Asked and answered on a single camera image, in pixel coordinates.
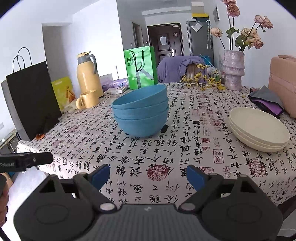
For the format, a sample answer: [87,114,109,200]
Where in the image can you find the blue bowl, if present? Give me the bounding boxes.
[111,84,168,109]
[114,107,169,138]
[112,98,169,120]

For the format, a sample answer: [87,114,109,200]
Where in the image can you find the cream plate front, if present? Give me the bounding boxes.
[229,107,290,146]

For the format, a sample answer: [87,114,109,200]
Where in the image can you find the cream plate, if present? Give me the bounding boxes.
[229,107,290,146]
[232,130,287,153]
[229,121,288,149]

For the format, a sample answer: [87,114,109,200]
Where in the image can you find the person's left hand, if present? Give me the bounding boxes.
[0,175,9,227]

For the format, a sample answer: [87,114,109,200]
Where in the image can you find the calligraphy print tablecloth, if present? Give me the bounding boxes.
[17,83,295,205]

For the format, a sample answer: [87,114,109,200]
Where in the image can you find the black paper shopping bag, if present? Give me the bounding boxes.
[1,61,62,141]

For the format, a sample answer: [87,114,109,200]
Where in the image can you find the yellow ceramic mug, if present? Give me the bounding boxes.
[76,90,99,109]

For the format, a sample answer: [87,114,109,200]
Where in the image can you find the yellow-green snack box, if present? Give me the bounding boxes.
[52,76,76,112]

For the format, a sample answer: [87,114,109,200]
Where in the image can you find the yellow flower branch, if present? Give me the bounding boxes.
[180,63,226,91]

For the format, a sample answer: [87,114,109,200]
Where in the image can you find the purple tissue pack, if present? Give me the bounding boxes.
[99,73,129,92]

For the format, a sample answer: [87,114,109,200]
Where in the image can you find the grey and purple cloth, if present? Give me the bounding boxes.
[248,85,285,119]

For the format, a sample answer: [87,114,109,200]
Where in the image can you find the yellow thermos jug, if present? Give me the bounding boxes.
[77,51,104,98]

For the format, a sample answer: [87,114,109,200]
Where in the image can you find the chair with purple jacket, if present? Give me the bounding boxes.
[157,56,205,83]

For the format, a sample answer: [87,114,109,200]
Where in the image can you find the purple textured vase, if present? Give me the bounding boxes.
[222,50,245,91]

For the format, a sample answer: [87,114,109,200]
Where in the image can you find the pink small suitcase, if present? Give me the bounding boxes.
[268,55,296,118]

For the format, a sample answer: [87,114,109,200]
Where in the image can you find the green paper gift bag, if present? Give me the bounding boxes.
[124,46,158,90]

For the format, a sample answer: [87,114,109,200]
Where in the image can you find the dark brown entrance door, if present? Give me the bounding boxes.
[147,23,184,65]

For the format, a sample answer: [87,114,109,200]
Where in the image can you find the grey refrigerator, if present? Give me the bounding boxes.
[187,18,214,64]

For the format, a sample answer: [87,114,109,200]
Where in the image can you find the dried pink roses bouquet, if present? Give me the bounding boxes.
[210,1,273,55]

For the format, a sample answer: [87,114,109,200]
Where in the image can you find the yellow box on refrigerator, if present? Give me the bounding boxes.
[192,13,209,18]

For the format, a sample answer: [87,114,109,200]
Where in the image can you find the wall electrical panel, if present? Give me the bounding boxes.
[213,6,220,23]

